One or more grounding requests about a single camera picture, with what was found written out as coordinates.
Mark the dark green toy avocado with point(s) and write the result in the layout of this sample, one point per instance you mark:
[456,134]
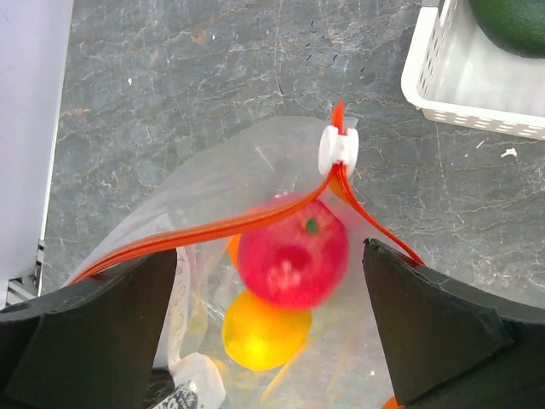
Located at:
[515,26]

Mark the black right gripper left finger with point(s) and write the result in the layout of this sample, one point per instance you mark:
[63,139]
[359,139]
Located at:
[90,344]

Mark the yellow toy lemon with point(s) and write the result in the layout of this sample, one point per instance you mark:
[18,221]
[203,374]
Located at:
[260,336]

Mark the red toy apple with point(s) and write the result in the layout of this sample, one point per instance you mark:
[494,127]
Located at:
[298,262]

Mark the white perforated plastic basket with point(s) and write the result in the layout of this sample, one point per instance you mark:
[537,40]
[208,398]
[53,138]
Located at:
[455,75]

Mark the toy orange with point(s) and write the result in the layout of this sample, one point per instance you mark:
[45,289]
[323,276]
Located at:
[232,247]

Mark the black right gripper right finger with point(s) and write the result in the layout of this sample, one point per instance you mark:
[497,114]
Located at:
[448,344]

